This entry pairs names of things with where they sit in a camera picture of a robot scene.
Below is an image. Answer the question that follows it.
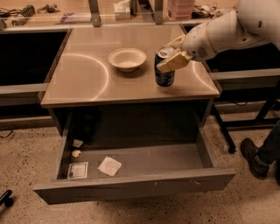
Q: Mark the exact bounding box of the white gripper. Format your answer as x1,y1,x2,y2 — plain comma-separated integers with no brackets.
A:
157,23,217,73

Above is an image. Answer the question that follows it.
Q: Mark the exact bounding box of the grey shelf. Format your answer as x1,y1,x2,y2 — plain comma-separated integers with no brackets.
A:
210,68,280,90
0,83,48,106

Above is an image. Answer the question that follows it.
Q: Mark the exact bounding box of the dark jeans leg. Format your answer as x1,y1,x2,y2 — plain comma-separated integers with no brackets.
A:
257,121,280,165

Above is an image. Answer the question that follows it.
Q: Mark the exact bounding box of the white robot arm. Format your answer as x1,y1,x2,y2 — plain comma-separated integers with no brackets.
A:
157,0,280,73

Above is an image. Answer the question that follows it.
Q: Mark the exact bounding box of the pink plastic container stack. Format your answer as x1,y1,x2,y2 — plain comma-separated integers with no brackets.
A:
167,0,194,20

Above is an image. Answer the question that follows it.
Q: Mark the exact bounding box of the grey left side shelf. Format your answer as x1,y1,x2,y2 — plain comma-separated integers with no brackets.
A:
0,83,48,106

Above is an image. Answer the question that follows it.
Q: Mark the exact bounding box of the grey right side shelf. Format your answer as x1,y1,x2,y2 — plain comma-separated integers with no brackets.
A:
210,68,280,90

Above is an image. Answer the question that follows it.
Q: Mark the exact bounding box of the brown shoe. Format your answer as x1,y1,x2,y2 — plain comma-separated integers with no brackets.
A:
240,138,270,179

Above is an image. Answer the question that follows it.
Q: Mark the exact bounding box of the white label card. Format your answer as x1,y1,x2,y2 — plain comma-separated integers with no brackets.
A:
67,162,88,179

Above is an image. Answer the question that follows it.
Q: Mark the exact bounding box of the black chair caster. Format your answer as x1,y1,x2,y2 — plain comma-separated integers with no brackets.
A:
0,190,14,207

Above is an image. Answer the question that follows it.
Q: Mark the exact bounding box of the small white paper piece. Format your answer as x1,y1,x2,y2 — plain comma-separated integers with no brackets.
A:
73,139,83,148

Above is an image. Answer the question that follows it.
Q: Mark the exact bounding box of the white tissue box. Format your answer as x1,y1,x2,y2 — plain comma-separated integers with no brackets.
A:
114,0,130,20

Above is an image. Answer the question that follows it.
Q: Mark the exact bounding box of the crumpled white paper scrap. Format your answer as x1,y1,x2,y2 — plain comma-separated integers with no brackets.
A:
72,150,81,158

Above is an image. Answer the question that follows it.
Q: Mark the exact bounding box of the blue pepsi can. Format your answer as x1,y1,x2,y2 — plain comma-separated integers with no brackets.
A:
154,47,175,87

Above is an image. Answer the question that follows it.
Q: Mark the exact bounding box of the grey open drawer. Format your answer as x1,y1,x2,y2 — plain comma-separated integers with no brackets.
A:
34,110,235,205

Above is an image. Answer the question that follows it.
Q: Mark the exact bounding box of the grey cabinet with counter top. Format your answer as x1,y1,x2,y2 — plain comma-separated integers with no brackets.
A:
37,24,222,138

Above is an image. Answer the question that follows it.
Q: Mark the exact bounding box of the black floor cable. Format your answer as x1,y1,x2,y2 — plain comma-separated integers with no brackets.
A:
0,129,14,140

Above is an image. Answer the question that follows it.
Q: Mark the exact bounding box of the white folded napkin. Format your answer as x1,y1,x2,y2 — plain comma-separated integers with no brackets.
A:
98,157,122,176

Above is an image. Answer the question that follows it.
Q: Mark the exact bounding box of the white paper bowl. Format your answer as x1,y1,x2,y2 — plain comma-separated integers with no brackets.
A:
108,48,147,72

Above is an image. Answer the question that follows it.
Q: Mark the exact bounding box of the black coiled cable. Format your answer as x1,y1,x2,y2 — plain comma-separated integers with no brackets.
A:
10,4,36,26

